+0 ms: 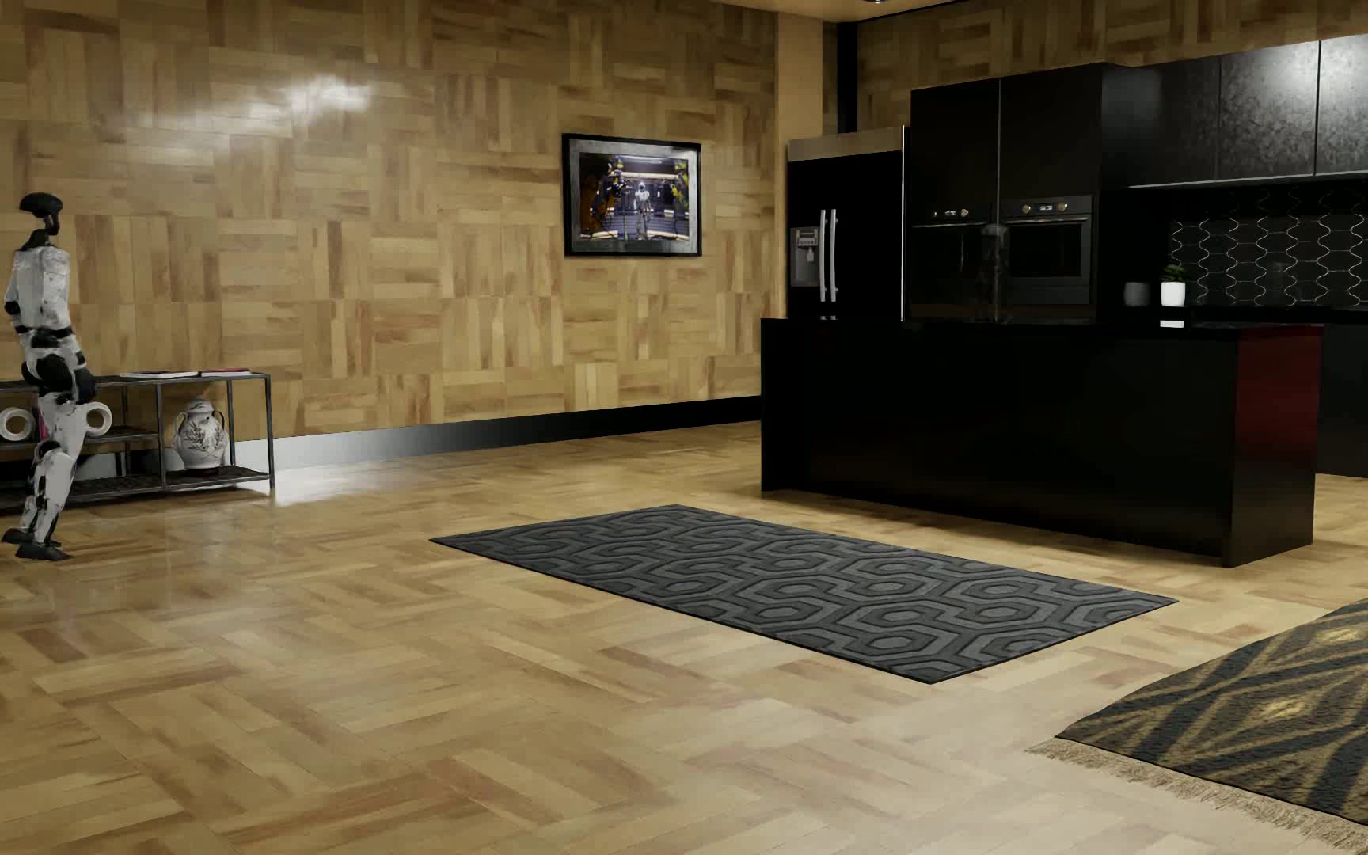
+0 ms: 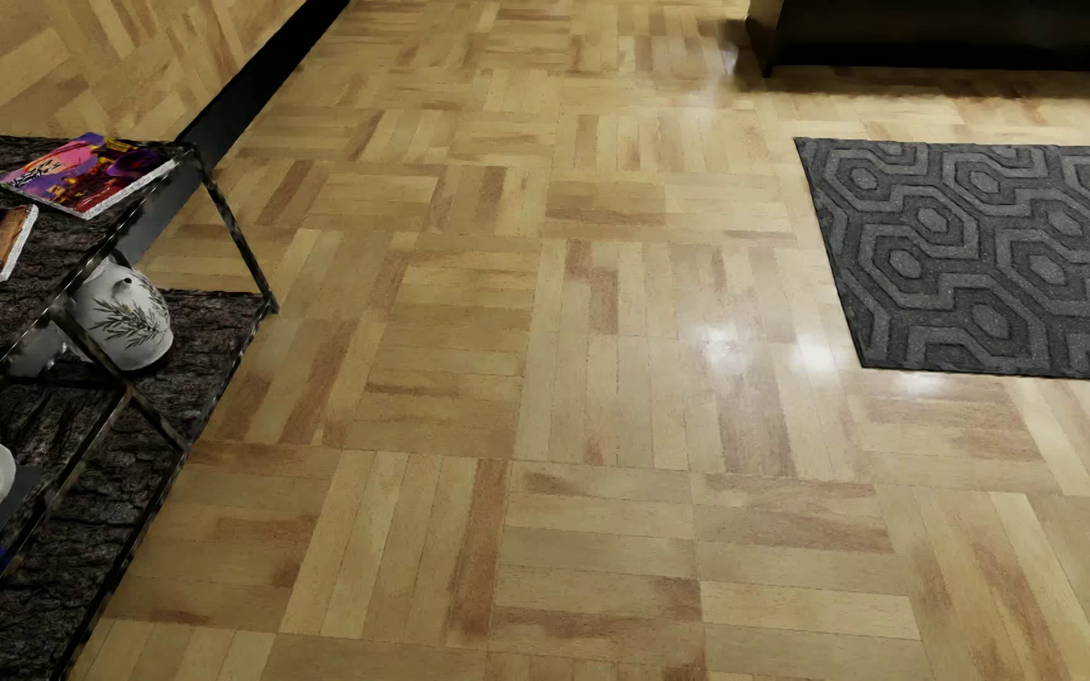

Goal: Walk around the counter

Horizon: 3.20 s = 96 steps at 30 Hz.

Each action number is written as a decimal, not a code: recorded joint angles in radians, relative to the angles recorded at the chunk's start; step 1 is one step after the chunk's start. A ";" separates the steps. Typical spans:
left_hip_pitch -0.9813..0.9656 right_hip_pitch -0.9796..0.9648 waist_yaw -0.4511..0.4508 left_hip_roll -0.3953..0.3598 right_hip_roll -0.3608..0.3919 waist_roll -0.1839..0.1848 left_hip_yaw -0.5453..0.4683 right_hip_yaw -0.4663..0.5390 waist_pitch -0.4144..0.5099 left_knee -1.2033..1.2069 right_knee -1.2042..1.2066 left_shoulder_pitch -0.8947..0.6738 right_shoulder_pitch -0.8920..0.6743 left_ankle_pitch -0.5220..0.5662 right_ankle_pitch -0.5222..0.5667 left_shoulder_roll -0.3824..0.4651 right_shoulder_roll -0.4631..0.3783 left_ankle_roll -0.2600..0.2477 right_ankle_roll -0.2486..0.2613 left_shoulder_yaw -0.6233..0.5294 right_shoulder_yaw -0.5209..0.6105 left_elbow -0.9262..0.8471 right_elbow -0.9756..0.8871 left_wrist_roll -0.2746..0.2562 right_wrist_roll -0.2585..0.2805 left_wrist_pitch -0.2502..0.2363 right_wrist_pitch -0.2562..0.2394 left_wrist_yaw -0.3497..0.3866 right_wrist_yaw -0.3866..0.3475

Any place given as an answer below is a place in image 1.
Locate black kitchen island counter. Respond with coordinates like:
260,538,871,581
760,316,1324,569

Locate dark grey geometric rug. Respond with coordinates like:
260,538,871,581
431,503,1178,686

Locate black french-door refrigerator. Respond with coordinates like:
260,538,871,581
786,127,906,322

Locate white patterned ceramic vase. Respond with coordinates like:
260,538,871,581
173,397,230,475

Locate black metal console shelf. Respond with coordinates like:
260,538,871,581
0,370,277,520

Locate white humanoid robot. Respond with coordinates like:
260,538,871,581
1,192,97,563

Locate black upper kitchen cabinets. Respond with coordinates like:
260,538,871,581
1102,24,1368,192

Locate brown diamond pattern fringed rug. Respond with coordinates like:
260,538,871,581
1028,571,1368,855

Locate framed wall picture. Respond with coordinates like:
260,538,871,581
561,133,705,259

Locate black built-in wall oven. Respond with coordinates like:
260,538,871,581
910,205,1000,320
1000,195,1095,320

